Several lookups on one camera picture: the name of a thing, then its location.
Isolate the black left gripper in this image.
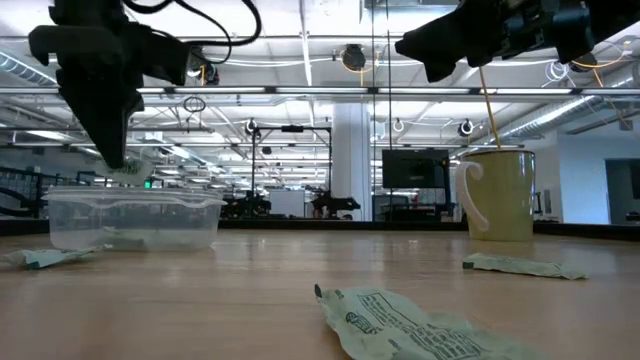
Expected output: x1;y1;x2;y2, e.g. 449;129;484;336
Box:
28;22;146;170

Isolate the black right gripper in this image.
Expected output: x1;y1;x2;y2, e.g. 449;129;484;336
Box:
394;0;596;84

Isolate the thin wooden stir stick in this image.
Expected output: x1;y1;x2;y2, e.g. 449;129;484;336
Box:
477;66;503;151

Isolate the clear plastic container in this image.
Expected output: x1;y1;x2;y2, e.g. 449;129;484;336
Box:
43;185;228;253

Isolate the black metal fence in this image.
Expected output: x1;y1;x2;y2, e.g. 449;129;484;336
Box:
0;165;51;220

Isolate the black computer monitor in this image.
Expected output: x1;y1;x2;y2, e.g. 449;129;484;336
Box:
381;148;451;191

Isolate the overhead light bar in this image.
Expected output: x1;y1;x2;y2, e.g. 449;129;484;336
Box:
0;85;640;98

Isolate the white building column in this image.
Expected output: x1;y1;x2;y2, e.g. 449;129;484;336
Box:
330;102;374;222

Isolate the whiteboard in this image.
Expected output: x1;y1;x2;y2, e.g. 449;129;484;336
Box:
268;188;307;218

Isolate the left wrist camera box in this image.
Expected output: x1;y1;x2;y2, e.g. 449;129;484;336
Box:
130;24;191;86

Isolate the coiled black hanging cable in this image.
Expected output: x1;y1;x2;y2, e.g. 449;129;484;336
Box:
181;95;208;114

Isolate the black ceiling cable reel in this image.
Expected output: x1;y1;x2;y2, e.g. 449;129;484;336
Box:
187;45;222;87
339;43;369;73

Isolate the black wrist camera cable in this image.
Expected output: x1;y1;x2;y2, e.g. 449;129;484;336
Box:
122;0;263;65

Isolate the yellow-green mug with white handle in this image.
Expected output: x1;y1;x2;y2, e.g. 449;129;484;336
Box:
453;148;537;243

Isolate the black background rig frame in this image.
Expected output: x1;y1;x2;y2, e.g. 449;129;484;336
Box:
249;124;334;219

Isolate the black aluminium table frame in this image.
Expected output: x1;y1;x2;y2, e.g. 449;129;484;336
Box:
0;217;640;243

